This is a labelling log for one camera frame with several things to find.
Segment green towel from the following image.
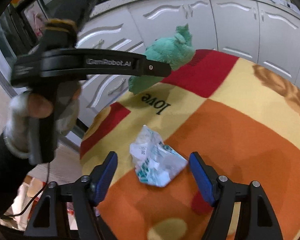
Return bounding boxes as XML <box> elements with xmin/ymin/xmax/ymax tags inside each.
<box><xmin>128</xmin><ymin>24</ymin><xmax>196</xmax><ymax>95</ymax></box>

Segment gloved left hand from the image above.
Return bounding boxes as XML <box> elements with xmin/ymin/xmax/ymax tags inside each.
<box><xmin>3</xmin><ymin>82</ymin><xmax>81</xmax><ymax>159</ymax></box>

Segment black microwave oven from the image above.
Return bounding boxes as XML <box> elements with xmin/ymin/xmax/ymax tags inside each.
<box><xmin>0</xmin><ymin>0</ymin><xmax>71</xmax><ymax>58</ymax></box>

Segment crumpled teal printed wrapper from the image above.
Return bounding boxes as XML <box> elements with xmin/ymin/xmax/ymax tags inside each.
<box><xmin>129</xmin><ymin>125</ymin><xmax>188</xmax><ymax>187</ymax></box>

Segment colourful rose blanket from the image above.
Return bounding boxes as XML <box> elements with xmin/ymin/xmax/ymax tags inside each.
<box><xmin>80</xmin><ymin>50</ymin><xmax>300</xmax><ymax>239</ymax></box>

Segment white lower cabinets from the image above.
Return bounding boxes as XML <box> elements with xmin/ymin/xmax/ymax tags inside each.
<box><xmin>65</xmin><ymin>0</ymin><xmax>300</xmax><ymax>145</ymax></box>

